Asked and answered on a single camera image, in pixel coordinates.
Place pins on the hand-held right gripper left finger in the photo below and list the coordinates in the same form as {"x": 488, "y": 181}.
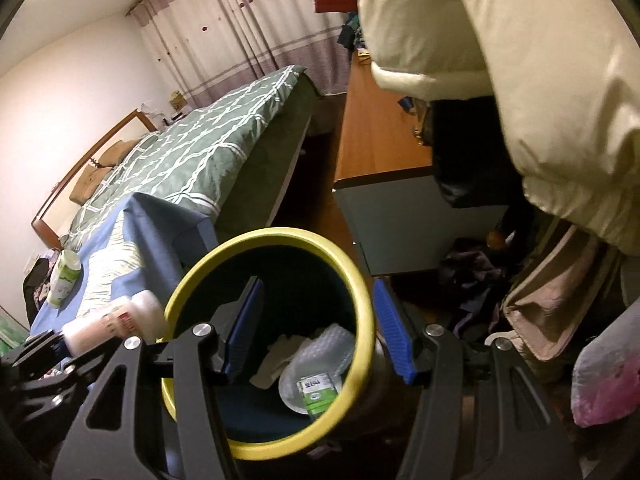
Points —
{"x": 245, "y": 330}

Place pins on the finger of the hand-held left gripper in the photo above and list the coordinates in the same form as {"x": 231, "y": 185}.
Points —
{"x": 35, "y": 345}
{"x": 60, "y": 385}

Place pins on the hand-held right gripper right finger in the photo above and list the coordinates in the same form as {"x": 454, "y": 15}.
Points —
{"x": 395, "y": 330}

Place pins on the white tissue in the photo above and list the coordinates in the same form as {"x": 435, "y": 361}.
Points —
{"x": 280, "y": 355}

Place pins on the clear bubble wrap sheet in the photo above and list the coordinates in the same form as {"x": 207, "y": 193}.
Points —
{"x": 330, "y": 345}

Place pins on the yellow rimmed blue trash bin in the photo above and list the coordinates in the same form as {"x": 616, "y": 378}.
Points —
{"x": 300, "y": 290}

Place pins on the white green bottle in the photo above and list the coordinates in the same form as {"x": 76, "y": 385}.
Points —
{"x": 65, "y": 275}

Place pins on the white bottle red label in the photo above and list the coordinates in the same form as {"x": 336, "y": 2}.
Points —
{"x": 120, "y": 320}

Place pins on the green white carton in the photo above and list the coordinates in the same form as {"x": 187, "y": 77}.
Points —
{"x": 317, "y": 392}

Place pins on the dark clothes pile on nightstand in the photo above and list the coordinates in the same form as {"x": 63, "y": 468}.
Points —
{"x": 35, "y": 285}

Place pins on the dark clothes on floor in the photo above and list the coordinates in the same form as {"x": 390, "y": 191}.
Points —
{"x": 470, "y": 280}

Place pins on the blue star tablecloth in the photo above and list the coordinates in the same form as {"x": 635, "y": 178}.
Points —
{"x": 150, "y": 240}

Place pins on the beige bag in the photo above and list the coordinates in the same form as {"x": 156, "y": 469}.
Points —
{"x": 555, "y": 300}

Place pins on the wooden bed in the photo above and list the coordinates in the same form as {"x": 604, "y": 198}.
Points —
{"x": 290, "y": 170}

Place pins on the brown pillow with face print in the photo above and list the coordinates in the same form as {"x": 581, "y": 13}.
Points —
{"x": 85, "y": 180}

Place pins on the wooden top desk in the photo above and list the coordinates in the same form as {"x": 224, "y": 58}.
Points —
{"x": 380, "y": 140}

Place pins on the black garment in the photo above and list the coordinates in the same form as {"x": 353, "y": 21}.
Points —
{"x": 465, "y": 150}

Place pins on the green checked bedspread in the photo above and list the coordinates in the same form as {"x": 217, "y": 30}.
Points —
{"x": 200, "y": 135}

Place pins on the plain brown pillow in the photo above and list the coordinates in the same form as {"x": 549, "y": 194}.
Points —
{"x": 115, "y": 152}

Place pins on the pink plastic bag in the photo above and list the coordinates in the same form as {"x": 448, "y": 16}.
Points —
{"x": 605, "y": 385}

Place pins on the small cardboard box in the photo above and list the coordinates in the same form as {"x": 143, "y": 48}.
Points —
{"x": 176, "y": 100}

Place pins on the cream puffer jacket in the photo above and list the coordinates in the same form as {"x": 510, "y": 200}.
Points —
{"x": 500, "y": 60}

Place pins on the clothes pile on desk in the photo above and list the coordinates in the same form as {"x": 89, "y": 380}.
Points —
{"x": 350, "y": 30}

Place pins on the pink beige curtain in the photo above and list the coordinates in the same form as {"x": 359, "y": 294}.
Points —
{"x": 240, "y": 25}

